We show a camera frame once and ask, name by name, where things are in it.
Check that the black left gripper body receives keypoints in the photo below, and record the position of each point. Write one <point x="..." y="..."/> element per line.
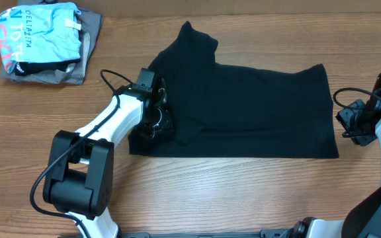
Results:
<point x="162" y="119"/>

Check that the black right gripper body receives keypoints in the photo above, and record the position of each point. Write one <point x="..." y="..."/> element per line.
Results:
<point x="349" y="119"/>

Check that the black t-shirt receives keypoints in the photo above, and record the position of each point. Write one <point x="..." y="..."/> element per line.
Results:
<point x="234" y="111"/>

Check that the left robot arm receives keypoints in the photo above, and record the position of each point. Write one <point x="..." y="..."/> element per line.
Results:
<point x="78" y="178"/>

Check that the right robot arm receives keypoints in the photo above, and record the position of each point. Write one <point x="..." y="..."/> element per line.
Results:
<point x="365" y="219"/>

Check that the grey folded garment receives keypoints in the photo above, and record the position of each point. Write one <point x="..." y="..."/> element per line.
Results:
<point x="91" y="23"/>

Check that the light blue folded t-shirt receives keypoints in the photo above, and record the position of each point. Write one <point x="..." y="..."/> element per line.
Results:
<point x="42" y="33"/>

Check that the black folded garment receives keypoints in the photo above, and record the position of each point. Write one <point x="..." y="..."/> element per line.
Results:
<point x="24" y="68"/>

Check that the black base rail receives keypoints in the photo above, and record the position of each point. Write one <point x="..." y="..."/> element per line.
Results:
<point x="264" y="233"/>

